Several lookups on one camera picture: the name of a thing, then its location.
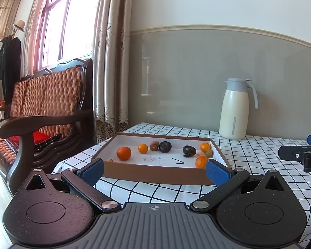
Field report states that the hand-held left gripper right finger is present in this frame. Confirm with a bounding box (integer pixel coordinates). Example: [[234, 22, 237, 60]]
[[190, 159, 288, 212]]

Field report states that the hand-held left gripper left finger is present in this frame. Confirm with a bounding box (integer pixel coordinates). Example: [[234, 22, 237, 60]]
[[24, 158, 122, 212]]

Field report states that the round carrot slice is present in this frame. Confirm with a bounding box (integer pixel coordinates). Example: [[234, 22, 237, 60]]
[[195, 154, 209, 168]]

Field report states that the dark water chestnut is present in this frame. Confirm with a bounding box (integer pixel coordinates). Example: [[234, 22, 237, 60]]
[[182, 145, 197, 158], [159, 141, 172, 153]]

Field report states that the orange tangerine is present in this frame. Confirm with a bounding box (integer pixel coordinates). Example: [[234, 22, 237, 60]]
[[116, 146, 132, 160]]

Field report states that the brown cardboard box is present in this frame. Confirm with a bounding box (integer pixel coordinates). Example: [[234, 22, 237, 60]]
[[91, 132, 233, 186]]

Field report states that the checked white tablecloth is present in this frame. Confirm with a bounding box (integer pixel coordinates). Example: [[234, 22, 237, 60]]
[[52, 122, 311, 249]]

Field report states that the black checked cushion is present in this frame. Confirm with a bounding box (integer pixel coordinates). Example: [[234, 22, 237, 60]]
[[34, 133, 63, 151]]

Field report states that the red bag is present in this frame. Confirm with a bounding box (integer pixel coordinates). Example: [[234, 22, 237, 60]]
[[32, 132, 53, 144]]

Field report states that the cream thermos jug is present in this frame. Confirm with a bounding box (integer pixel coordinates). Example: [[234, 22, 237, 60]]
[[219, 78, 259, 140]]

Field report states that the wooden sofa with orange cushions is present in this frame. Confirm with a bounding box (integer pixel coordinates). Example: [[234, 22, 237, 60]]
[[0, 58, 94, 195]]

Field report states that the beige lace curtain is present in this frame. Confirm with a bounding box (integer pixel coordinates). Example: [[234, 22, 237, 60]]
[[93, 0, 134, 144]]

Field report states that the black jacket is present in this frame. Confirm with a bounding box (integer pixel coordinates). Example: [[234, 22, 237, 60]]
[[0, 36, 22, 104]]

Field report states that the pink sheer curtain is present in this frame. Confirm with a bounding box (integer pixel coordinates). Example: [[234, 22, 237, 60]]
[[21, 0, 55, 78]]

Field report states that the window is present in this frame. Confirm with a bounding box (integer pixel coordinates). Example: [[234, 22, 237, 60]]
[[34, 0, 104, 70]]

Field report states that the wooden coat rack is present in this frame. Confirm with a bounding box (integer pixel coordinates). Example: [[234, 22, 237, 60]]
[[6, 24, 18, 39]]

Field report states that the beige hat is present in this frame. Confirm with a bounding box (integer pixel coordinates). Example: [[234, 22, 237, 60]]
[[13, 19, 26, 33]]

